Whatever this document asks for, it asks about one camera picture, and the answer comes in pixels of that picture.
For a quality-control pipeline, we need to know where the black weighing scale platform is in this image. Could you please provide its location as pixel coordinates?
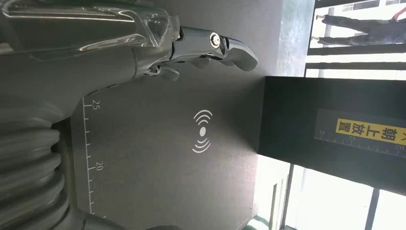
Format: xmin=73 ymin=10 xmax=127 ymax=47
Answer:
xmin=70 ymin=0 xmax=283 ymax=230

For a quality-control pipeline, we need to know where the black scale column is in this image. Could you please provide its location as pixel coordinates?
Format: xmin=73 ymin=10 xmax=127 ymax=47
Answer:
xmin=258 ymin=76 xmax=406 ymax=196

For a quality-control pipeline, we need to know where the person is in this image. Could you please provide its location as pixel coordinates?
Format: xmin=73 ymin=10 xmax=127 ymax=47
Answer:
xmin=312 ymin=8 xmax=406 ymax=46

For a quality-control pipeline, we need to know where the yellow label sticker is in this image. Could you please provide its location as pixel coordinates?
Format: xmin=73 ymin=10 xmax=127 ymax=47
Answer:
xmin=335 ymin=118 xmax=406 ymax=146

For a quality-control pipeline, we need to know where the dark window frame bar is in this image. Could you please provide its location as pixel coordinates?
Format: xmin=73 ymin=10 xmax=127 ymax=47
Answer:
xmin=306 ymin=61 xmax=406 ymax=71
xmin=306 ymin=44 xmax=406 ymax=57

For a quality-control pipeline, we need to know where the dark window frame post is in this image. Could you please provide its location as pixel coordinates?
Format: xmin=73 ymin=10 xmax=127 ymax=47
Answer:
xmin=364 ymin=188 xmax=381 ymax=230

